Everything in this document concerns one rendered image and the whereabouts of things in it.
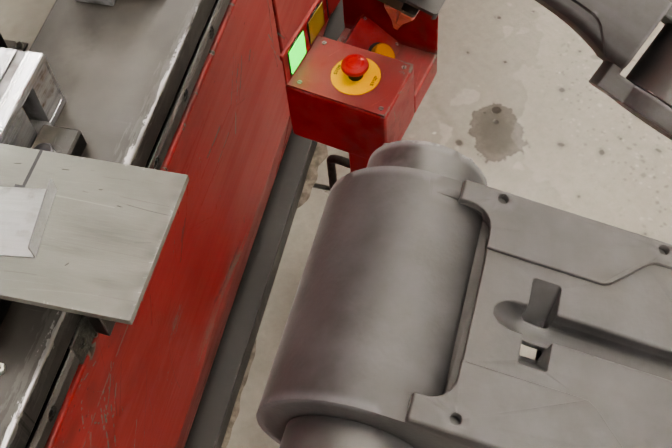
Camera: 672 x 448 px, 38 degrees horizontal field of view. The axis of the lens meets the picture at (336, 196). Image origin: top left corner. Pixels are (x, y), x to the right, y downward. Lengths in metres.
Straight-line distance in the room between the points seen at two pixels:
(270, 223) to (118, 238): 1.13
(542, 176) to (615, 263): 2.00
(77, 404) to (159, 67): 0.45
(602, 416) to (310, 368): 0.08
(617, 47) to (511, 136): 1.55
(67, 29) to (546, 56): 1.39
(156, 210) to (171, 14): 0.43
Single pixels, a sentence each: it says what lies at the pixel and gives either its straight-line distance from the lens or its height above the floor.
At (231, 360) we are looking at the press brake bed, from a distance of 2.02.
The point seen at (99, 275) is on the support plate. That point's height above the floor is 1.00.
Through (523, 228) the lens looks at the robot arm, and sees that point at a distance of 0.28.
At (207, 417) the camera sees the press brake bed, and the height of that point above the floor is 0.05.
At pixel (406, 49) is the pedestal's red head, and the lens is 1.56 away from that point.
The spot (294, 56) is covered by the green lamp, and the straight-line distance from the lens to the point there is 1.41.
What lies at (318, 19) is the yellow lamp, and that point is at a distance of 1.46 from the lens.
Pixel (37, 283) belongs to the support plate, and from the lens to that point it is 1.05.
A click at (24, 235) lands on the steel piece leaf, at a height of 1.00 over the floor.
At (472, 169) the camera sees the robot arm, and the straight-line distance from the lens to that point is 0.31.
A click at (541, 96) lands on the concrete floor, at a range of 2.43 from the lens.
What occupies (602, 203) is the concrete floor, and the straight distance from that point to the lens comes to 2.26.
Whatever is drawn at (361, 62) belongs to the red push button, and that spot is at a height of 0.81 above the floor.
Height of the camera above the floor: 1.86
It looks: 56 degrees down
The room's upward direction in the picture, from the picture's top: 7 degrees counter-clockwise
